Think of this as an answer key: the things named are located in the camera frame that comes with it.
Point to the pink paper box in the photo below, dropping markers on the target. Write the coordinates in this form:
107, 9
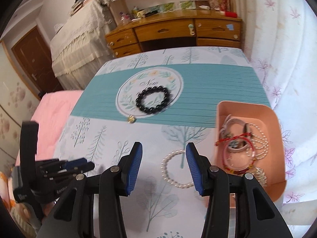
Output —
260, 125

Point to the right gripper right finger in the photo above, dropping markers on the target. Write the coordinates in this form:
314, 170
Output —
256, 214

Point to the wooden desk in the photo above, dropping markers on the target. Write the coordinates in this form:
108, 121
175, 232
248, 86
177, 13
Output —
184, 28

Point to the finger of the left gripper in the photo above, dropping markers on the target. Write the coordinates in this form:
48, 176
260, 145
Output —
66, 173
55, 165

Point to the red box on desk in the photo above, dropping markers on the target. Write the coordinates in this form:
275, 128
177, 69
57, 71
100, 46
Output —
230, 14

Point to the gold round brooch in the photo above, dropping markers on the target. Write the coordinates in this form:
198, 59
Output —
131, 119

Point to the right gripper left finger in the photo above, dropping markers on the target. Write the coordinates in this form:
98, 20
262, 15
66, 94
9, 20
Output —
73, 214

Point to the clear pink bangle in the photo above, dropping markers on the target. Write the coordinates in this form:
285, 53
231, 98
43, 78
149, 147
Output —
238, 155

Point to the brown door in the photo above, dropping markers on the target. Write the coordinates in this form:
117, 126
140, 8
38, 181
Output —
34, 56

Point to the left hand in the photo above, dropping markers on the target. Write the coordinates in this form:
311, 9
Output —
27, 213

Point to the white floral curtain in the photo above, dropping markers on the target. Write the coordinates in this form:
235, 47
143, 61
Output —
279, 40

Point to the pink blanket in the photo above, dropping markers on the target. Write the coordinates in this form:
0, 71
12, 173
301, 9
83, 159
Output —
52, 114

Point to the tree-print tablecloth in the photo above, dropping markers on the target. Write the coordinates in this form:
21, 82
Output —
173, 94

